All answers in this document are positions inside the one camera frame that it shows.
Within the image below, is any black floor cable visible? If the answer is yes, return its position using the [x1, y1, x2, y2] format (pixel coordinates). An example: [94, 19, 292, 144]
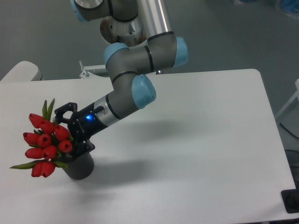
[279, 122, 299, 138]

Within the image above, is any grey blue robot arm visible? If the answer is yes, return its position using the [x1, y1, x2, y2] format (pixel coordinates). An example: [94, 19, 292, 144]
[55, 0, 188, 162]

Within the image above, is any white frame at right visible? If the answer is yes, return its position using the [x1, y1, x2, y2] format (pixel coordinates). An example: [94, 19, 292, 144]
[274, 79, 299, 123]

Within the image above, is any red tulip bouquet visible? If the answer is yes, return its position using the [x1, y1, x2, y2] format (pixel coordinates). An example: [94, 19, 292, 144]
[10, 99, 74, 178]

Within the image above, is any black box at table edge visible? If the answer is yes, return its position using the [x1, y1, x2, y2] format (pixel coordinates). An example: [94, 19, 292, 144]
[281, 189, 299, 214]

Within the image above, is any dark grey ribbed vase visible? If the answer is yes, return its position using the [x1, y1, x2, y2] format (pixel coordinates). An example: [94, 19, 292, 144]
[63, 153, 94, 180]

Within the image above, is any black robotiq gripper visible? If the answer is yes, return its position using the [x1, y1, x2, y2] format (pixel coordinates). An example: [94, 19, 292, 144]
[53, 102, 107, 161]

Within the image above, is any white chair corner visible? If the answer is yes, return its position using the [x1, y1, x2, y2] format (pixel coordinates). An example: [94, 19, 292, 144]
[0, 61, 44, 83]

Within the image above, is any blue clear plastic bag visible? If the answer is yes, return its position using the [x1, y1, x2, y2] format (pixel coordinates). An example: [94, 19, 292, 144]
[274, 0, 299, 18]

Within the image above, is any white metal base frame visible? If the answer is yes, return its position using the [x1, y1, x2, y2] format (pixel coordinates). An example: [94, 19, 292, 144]
[79, 61, 109, 79]

